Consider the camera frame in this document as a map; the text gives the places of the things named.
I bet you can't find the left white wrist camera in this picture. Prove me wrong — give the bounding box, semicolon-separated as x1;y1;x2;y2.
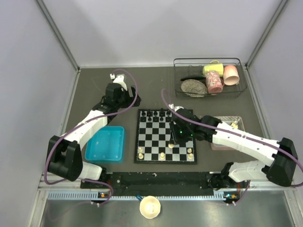
110;73;128;91

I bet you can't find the black white chess board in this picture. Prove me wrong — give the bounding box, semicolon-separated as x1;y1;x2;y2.
134;108;197;165

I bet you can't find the grey cable duct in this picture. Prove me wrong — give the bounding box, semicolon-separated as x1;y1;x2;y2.
48;191;226;201

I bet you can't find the black wire dish rack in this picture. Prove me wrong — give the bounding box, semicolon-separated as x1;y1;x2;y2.
173;58;247;98

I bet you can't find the pink patterned mug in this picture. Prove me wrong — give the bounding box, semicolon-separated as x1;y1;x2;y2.
205;71;223;94

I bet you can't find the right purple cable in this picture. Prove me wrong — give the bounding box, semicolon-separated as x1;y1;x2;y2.
161;88;303;205

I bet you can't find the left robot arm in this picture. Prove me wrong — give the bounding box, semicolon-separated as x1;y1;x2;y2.
44;82;141;188

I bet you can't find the purple cable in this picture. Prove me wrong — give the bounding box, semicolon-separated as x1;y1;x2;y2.
161;88;303;205
44;68;138;205

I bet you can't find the pink plastic tray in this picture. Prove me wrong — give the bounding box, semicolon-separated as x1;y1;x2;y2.
211;116;245;150

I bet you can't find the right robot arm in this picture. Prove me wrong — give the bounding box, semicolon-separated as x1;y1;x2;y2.
169;105;298;189

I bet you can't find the yellow mug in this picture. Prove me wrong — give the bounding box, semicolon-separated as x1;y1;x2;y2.
202;60;224;77

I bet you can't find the cream white bowl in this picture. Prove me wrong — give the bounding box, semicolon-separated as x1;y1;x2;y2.
139;196;161;219

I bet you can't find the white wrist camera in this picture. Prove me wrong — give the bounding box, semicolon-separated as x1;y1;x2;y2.
169;104;184;112
110;73;128;91

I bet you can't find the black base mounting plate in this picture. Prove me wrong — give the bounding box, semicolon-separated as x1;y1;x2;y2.
80;171;250;190

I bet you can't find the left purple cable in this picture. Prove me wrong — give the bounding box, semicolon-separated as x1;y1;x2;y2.
44;68;138;205

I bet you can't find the blue plastic tray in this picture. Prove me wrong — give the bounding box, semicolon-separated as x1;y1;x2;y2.
85;126;125;164

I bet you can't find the speckled ceramic plate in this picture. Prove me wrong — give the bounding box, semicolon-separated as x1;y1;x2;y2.
181;79;207;97

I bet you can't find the white king piece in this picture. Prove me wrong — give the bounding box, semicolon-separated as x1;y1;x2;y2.
160;152;165;159

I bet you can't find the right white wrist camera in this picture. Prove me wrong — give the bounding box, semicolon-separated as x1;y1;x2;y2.
169;104;184;112

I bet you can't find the light pink cup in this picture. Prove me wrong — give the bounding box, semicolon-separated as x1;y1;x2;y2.
223;65;240;86

